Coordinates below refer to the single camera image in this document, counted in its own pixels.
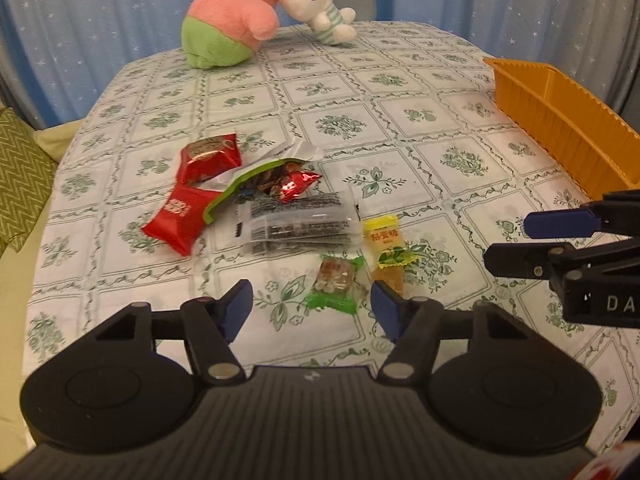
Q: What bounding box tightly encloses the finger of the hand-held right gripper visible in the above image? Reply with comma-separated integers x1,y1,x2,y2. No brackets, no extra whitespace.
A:
482,237,640,282
524,189,640,240

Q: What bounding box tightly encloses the green edged candy packet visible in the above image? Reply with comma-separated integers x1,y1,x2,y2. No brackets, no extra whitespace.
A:
306,254,367,316

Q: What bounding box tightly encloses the dark red picture snack packet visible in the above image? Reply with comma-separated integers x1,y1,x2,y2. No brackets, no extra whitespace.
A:
177,133,243,186

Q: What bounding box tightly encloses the green white nut bag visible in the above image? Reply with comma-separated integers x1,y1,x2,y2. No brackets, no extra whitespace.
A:
205,140,325,223

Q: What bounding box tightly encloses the red white printed item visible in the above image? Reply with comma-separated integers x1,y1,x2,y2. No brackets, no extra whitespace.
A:
575,440,640,480

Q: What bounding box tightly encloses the yellow candy packet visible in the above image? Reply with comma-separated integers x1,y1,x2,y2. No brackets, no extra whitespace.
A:
362,214,421,273

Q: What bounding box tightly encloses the pink green star plush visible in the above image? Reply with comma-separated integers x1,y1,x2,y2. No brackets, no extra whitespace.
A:
181,0,287,70

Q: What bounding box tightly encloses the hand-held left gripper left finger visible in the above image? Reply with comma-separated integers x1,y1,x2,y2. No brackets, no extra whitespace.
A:
92,279,254,387

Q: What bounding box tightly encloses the green zigzag pillow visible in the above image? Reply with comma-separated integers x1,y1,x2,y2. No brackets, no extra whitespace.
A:
0,107,58,253

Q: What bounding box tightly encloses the clear packet with dark contents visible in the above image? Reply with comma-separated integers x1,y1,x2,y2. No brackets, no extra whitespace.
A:
239,217,362,257
236,186,361,233

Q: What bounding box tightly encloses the brown clear candy packet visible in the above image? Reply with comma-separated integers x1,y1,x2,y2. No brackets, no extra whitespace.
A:
370,262,408,296

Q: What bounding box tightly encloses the orange plastic basket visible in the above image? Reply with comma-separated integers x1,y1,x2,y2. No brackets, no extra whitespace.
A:
483,57,640,201

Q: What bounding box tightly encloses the blue star curtain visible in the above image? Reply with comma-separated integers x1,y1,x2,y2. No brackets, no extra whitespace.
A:
0,0,640,131

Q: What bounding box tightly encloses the pale green sofa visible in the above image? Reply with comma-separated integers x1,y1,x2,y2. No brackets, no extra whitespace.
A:
0,102,86,321

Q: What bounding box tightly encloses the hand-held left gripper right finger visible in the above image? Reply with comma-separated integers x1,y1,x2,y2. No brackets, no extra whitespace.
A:
370,280,533,387

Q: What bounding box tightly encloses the bright red snack packet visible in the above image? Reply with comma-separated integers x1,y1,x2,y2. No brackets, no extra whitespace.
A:
141,182,223,257

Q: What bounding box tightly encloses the small red foil packet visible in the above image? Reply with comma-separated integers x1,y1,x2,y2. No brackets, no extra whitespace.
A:
277,170,322,204

